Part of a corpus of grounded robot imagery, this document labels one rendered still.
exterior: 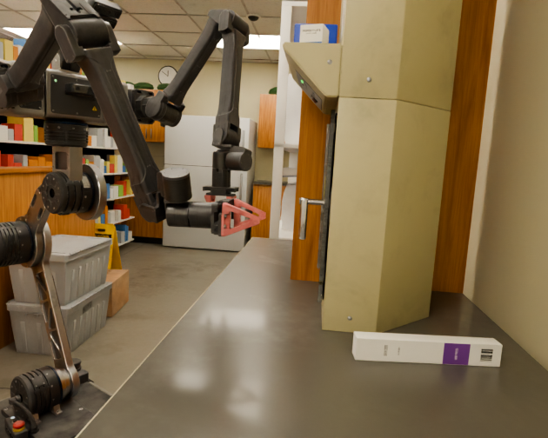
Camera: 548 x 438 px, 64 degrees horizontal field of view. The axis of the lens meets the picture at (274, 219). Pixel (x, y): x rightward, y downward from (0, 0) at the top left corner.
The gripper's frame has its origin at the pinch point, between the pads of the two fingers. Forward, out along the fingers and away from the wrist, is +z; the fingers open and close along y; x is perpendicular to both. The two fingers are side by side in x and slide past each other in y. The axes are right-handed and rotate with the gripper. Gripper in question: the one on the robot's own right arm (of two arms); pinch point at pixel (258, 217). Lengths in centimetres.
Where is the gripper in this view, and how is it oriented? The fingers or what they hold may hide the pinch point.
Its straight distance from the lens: 93.6
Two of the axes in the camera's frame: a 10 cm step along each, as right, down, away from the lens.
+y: 1.1, -1.2, 9.9
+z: 9.9, 0.5, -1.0
